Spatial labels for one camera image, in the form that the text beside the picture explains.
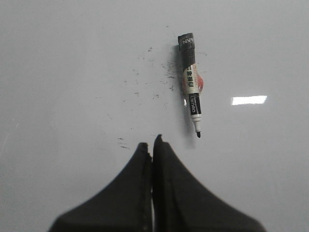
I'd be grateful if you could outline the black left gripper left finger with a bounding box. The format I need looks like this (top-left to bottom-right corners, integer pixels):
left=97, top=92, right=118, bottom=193
left=50, top=143, right=153, bottom=232

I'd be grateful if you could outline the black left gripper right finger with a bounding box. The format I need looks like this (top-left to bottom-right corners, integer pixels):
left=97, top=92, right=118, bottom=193
left=153, top=135, right=265, bottom=232

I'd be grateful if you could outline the white black whiteboard marker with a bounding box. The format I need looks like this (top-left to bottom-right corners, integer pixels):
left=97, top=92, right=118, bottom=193
left=178, top=33, right=203, bottom=138

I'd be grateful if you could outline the white whiteboard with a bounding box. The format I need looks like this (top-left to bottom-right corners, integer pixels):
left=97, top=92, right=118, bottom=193
left=0, top=0, right=309, bottom=232

